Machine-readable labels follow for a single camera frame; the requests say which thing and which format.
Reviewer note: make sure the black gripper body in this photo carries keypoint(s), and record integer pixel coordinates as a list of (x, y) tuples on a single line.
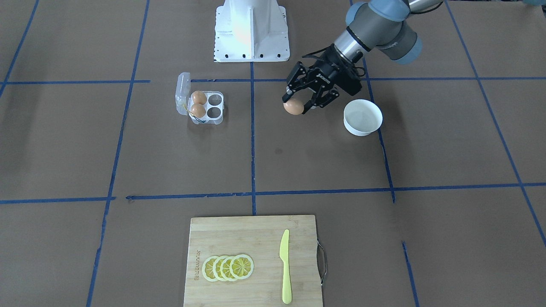
[(327, 75)]

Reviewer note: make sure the brown egg from bowl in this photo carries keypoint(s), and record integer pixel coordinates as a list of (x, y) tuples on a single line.
[(294, 106)]

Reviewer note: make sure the white round bowl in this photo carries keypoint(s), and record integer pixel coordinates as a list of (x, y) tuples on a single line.
[(362, 117)]

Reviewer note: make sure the brown egg in box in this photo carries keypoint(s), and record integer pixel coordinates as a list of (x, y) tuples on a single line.
[(198, 110), (199, 97)]

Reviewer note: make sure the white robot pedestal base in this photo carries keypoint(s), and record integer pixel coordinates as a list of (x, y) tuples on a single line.
[(251, 31)]

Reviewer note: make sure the clear plastic egg box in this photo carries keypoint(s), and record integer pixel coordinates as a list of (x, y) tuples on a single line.
[(214, 106)]

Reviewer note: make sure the yellow plastic knife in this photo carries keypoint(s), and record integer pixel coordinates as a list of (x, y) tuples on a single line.
[(286, 279)]

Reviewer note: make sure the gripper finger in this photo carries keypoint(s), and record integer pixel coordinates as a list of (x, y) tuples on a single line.
[(297, 80), (323, 97)]

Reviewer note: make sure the wooden cutting board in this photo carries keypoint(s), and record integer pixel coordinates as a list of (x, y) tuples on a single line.
[(258, 237)]

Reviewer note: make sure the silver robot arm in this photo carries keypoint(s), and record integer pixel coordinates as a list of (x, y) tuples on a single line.
[(376, 24)]

